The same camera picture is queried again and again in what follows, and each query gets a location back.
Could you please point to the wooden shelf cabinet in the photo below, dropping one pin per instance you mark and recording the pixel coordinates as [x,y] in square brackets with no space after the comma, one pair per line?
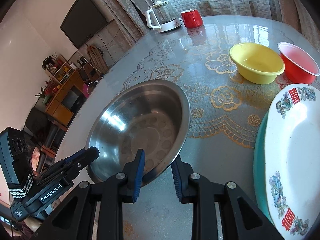
[66,90]

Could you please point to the yellow plastic bowl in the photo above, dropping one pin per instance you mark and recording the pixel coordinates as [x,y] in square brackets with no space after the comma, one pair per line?
[257,63]

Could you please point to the beige curtain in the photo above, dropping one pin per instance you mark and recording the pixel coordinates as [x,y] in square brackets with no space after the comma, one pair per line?
[129,16]
[296,15]

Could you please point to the large oval patterned plate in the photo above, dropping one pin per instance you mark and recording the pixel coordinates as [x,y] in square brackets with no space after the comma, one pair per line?
[292,160]

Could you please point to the wall mounted black television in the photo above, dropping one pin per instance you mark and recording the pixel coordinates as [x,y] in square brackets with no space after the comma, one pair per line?
[83,21]

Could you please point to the red mug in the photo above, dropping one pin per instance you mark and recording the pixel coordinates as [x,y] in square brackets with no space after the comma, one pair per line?
[191,18]

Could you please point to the wooden folding chair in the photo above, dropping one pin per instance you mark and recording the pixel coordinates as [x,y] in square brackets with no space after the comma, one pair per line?
[97,60]

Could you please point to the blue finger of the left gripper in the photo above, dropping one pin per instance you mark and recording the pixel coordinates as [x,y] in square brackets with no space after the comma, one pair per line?
[71,170]
[75,156]

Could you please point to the stainless steel bowl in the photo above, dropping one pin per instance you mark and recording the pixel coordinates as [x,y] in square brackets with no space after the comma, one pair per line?
[153,116]

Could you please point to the red plastic bowl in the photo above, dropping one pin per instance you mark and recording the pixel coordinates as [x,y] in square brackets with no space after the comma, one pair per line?
[300,67]

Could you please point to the teal round plate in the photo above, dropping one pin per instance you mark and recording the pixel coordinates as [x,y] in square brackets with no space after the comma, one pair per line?
[259,169]

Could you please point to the right beige curtain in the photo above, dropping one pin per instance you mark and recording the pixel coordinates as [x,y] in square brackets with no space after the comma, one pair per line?
[296,15]

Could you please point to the left beige curtain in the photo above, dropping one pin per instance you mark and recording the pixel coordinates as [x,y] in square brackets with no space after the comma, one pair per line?
[129,16]

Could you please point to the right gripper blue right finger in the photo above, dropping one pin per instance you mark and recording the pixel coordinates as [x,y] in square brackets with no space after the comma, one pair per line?
[175,168]

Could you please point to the white glass electric kettle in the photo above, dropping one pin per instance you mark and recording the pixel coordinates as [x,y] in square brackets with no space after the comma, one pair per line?
[161,17]

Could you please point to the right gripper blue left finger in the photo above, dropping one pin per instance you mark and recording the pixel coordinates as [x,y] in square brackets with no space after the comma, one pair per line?
[138,172]

